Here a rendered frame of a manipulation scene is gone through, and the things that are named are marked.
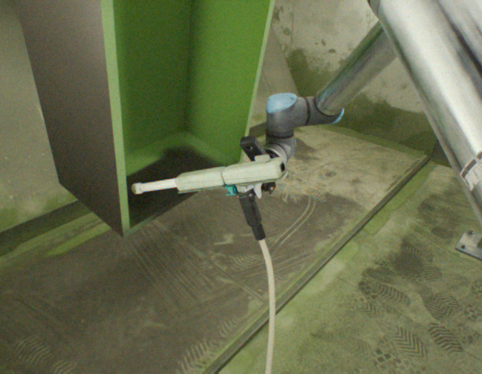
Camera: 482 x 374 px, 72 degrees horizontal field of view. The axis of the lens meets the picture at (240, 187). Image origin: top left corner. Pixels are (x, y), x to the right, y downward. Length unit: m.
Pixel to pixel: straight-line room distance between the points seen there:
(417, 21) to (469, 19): 0.05
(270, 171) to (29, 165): 1.38
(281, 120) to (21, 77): 1.41
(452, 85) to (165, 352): 1.14
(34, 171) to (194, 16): 1.07
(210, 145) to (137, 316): 0.76
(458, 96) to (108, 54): 0.61
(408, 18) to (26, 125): 1.75
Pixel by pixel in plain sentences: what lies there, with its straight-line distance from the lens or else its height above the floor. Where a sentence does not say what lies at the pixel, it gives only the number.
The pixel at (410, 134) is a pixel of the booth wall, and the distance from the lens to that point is 2.76.
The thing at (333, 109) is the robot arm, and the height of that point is 0.81.
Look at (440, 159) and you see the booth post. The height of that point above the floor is 0.04.
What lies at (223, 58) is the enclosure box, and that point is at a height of 0.88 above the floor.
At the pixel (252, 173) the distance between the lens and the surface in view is 0.78.
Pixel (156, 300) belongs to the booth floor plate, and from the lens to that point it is 1.44.
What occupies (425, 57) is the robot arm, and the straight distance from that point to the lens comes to 0.46.
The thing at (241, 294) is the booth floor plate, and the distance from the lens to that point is 1.42.
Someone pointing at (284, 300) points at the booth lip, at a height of 0.04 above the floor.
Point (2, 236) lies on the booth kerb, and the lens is 1.87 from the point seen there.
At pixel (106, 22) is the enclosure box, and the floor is 1.06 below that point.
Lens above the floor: 1.13
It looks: 32 degrees down
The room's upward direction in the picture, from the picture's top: straight up
